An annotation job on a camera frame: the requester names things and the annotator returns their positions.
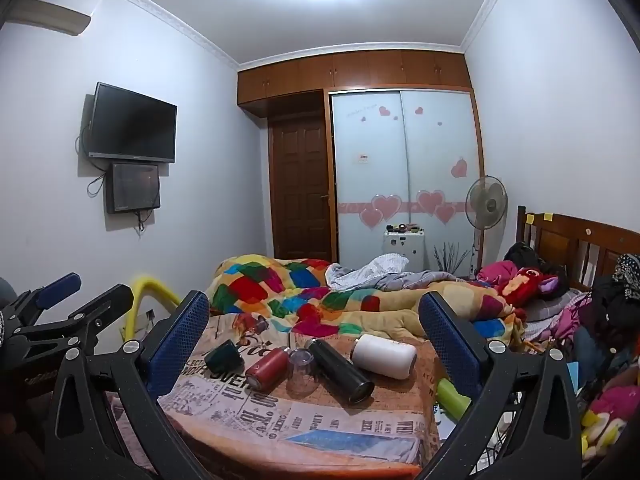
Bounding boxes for yellow foam tube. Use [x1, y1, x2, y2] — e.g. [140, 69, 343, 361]
[122, 274, 181, 349]

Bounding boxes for white checked cloth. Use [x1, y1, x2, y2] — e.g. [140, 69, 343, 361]
[325, 254, 411, 289]

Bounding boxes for red plush toy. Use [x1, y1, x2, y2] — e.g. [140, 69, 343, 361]
[492, 266, 569, 309]

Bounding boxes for dark clothes pile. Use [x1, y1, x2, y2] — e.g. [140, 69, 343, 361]
[589, 254, 640, 323]

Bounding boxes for standing fan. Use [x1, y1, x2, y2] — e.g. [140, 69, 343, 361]
[465, 175, 510, 277]

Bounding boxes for wooden headboard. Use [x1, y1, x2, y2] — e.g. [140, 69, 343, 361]
[516, 205, 640, 302]

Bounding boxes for wall television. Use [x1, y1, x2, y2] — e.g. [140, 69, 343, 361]
[87, 81, 178, 164]

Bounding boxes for grey cloth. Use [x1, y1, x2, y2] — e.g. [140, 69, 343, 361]
[375, 270, 467, 292]

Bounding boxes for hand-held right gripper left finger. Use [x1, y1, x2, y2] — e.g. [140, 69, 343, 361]
[44, 289, 211, 480]

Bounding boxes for dark green cup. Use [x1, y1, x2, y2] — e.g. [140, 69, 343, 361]
[204, 339, 245, 375]

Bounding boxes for small black monitor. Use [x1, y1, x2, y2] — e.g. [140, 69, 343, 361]
[105, 161, 162, 215]

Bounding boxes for black bottle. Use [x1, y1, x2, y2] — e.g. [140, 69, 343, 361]
[306, 338, 376, 405]

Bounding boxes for newspaper print bedsheet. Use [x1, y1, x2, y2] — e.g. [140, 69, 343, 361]
[112, 310, 447, 479]

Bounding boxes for pink cloth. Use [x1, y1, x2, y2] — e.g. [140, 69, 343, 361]
[477, 260, 519, 287]

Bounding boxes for air conditioner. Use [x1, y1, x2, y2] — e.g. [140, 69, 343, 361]
[4, 0, 108, 37]

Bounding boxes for white bottle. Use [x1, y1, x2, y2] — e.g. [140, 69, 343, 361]
[351, 334, 418, 381]

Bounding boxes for brown wooden door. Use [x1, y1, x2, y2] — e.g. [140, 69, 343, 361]
[268, 112, 335, 264]

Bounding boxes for dark dried twigs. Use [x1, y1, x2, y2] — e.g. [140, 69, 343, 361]
[434, 242, 474, 277]

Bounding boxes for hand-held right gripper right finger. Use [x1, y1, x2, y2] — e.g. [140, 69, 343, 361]
[417, 291, 586, 480]

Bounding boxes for clear plastic cup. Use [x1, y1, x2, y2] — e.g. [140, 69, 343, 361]
[286, 349, 319, 397]

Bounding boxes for sliding door wardrobe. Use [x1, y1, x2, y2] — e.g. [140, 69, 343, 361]
[327, 89, 486, 275]

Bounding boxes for colourful patchwork blanket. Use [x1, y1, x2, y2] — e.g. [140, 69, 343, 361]
[210, 257, 527, 347]

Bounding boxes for light green cup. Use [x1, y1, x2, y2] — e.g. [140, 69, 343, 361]
[436, 377, 473, 419]

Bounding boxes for black cable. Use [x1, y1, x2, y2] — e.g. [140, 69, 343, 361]
[75, 120, 109, 199]

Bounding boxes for red bottle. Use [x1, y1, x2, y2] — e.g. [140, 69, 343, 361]
[245, 346, 291, 391]

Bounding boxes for pink and yellow plush toy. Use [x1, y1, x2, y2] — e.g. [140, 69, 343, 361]
[580, 385, 640, 462]

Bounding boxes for wooden overhead cabinet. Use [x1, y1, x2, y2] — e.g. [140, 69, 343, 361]
[237, 50, 474, 109]

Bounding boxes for white small cabinet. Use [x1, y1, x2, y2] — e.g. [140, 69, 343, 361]
[382, 230, 427, 269]

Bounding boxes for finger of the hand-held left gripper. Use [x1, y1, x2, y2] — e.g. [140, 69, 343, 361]
[9, 272, 82, 330]
[12, 283, 135, 352]

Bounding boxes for black backpack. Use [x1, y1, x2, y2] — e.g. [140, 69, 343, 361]
[502, 241, 544, 274]

